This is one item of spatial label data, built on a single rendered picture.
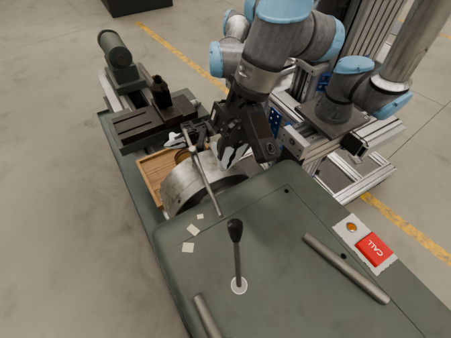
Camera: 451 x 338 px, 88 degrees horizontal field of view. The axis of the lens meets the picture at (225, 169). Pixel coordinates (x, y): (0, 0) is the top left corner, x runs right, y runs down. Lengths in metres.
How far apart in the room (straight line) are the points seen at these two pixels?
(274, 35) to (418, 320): 0.61
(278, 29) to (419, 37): 0.49
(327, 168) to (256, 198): 1.57
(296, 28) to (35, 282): 2.21
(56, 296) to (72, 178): 1.02
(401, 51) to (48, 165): 2.77
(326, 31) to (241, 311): 0.55
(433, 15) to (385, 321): 0.68
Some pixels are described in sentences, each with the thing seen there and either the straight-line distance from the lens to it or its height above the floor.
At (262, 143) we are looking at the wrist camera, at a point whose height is 1.50.
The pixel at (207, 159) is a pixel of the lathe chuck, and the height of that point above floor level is 1.24.
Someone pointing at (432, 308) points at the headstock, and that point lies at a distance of 0.71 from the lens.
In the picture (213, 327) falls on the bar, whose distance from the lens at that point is 0.54.
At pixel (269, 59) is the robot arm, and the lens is 0.41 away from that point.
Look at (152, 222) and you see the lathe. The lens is 1.45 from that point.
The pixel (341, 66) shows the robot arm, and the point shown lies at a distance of 0.96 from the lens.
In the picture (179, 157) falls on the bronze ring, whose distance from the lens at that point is 0.92.
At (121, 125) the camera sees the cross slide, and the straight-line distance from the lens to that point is 1.35.
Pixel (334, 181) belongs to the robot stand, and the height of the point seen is 0.21.
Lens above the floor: 1.81
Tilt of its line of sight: 54 degrees down
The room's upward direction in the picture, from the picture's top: straight up
